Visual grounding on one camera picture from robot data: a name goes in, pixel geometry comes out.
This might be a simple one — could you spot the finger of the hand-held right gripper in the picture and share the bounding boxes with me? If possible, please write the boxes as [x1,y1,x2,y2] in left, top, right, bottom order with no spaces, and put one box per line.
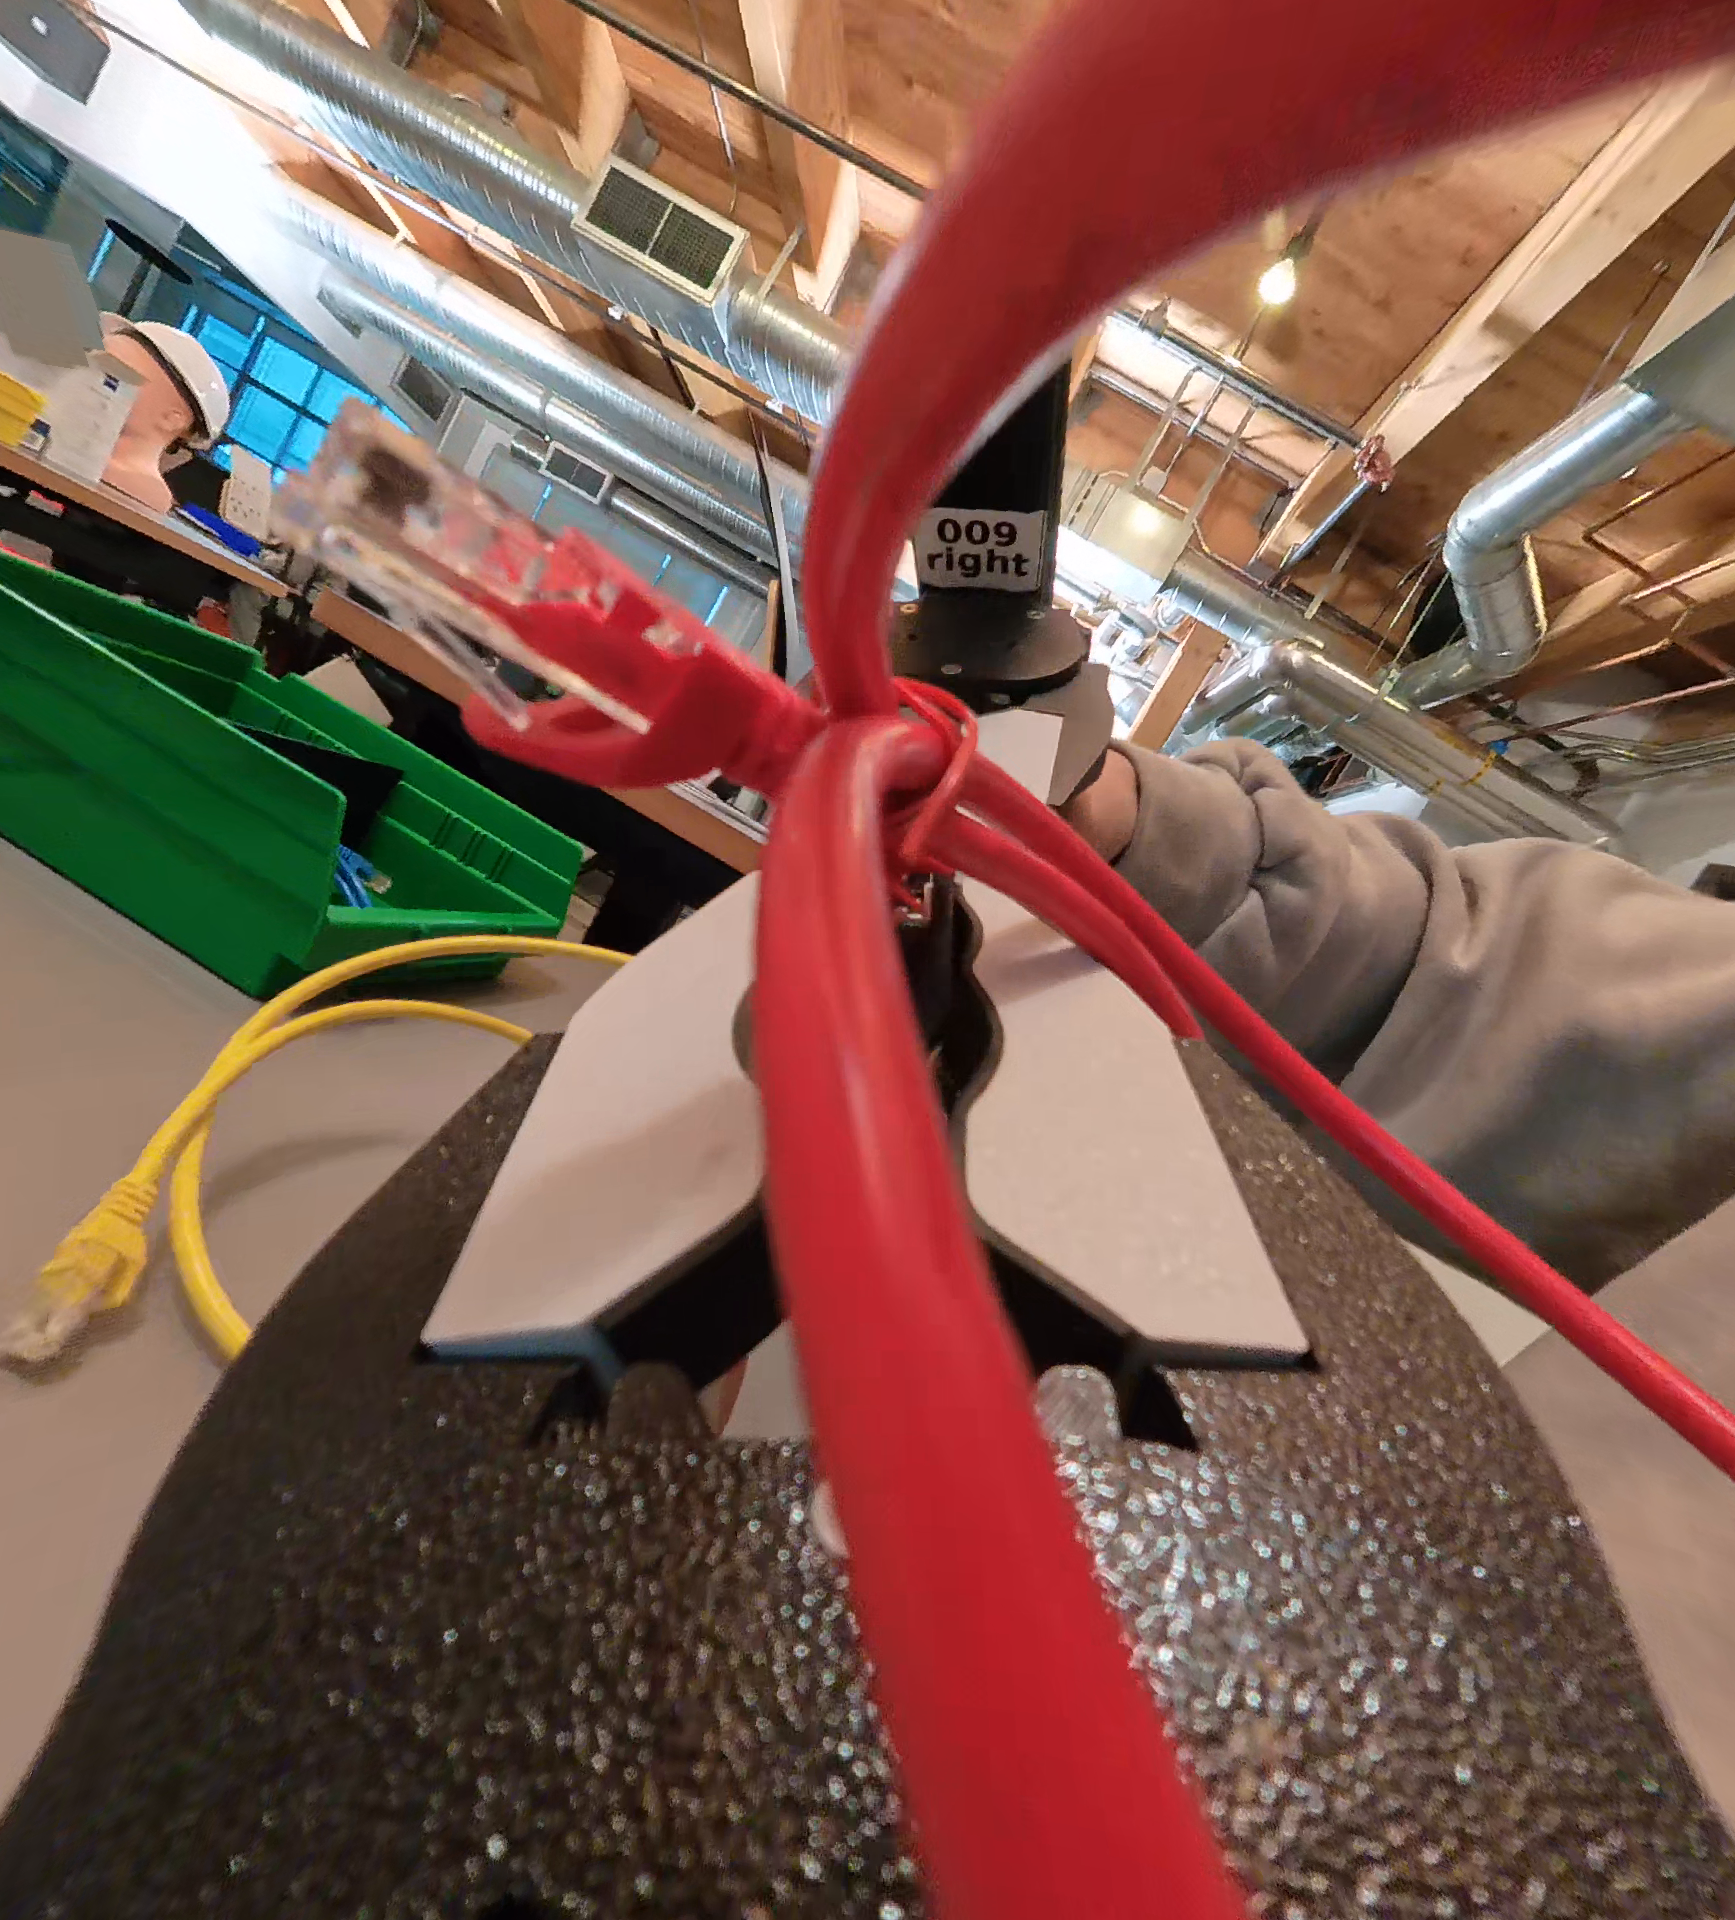
[964,666,1116,813]

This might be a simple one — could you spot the red ethernet cable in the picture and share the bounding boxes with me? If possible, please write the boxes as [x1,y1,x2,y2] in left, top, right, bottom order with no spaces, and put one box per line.
[284,0,1735,1920]

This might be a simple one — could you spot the person's right forearm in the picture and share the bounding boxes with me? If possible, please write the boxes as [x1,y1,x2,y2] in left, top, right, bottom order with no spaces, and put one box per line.
[1064,742,1735,1298]

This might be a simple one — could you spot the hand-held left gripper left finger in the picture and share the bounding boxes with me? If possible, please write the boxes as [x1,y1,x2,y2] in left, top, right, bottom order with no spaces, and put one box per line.
[424,871,786,1419]

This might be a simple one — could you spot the yellow ethernet cable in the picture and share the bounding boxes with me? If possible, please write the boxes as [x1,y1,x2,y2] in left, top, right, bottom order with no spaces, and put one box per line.
[0,936,630,1374]

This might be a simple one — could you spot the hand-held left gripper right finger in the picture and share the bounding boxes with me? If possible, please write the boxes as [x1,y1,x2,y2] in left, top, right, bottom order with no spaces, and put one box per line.
[958,900,1314,1443]

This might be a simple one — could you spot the green plastic bin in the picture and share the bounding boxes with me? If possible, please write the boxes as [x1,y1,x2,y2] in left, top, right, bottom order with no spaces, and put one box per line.
[0,511,594,998]

